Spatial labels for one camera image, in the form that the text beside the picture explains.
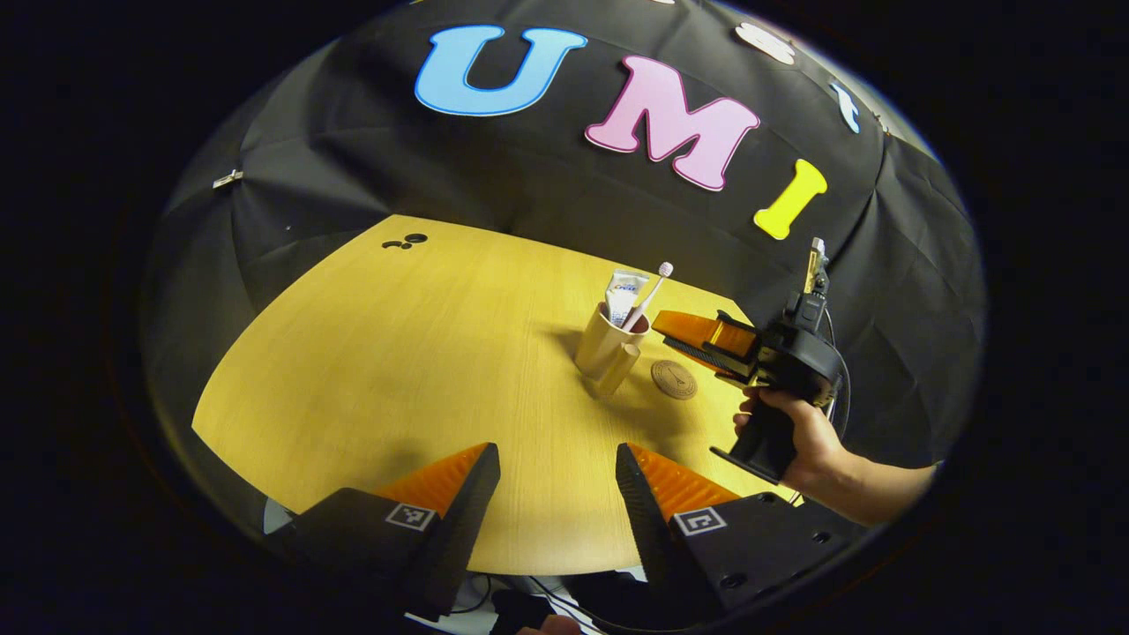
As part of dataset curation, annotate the round cork coaster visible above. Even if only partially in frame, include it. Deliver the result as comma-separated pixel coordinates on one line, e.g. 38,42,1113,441
651,359,698,401

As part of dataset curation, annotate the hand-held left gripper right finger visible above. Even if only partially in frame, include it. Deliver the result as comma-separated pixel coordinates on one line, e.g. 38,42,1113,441
615,443,870,618

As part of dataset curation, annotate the pink toothbrush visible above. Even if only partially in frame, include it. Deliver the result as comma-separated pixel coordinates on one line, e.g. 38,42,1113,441
621,262,675,332

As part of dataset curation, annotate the beige cup with handle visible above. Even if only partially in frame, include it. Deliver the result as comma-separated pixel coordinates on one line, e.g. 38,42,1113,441
574,303,651,397

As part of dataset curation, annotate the black backdrop cloth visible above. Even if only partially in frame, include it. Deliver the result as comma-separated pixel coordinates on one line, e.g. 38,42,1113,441
141,0,987,495

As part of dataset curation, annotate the wooden desktop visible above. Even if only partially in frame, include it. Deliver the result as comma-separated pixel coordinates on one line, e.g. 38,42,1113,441
192,214,795,576

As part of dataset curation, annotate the white toothpaste tube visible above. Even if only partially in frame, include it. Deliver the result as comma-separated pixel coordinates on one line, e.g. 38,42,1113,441
605,269,651,329

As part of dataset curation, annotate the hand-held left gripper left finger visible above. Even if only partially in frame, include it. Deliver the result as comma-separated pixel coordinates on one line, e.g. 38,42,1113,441
265,443,501,623

